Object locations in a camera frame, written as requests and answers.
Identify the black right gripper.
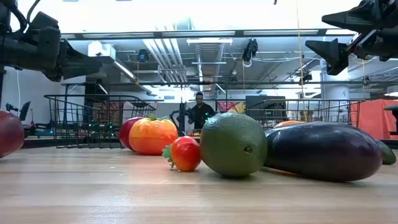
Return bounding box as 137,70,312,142
305,0,398,77

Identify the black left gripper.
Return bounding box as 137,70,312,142
0,27,103,82

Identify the dark red apple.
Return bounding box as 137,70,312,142
0,110,25,159

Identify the orange red peach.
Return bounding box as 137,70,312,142
128,113,179,156

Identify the orange carrot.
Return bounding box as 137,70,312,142
273,120,307,129

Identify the purple eggplant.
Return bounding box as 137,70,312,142
263,121,384,183

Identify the green cucumber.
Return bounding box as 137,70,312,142
374,139,397,166

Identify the small red cherry tomato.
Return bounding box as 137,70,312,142
161,135,202,172

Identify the green avocado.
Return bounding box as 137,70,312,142
199,111,269,179

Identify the white ceiling unit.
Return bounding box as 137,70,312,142
87,40,117,58

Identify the black round ceiling device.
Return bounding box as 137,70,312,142
136,49,150,63

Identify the black monitor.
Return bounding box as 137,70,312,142
18,100,32,122

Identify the orange cloth partition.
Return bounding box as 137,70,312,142
349,98,398,141

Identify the black hanging ceiling device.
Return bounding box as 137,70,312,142
241,38,259,68

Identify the dark screen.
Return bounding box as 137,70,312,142
244,95,287,121

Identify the black distant stand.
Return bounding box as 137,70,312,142
169,101,191,137

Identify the person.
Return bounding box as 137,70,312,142
187,91,216,130

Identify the colourful patterned tapestry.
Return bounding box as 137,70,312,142
216,101,247,114

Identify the black wire basket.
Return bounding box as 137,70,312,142
44,94,157,149

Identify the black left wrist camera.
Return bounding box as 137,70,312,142
26,11,60,32

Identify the bronze wire basket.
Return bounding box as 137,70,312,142
245,98,366,138

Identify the silver ceiling duct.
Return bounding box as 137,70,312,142
194,42,225,98

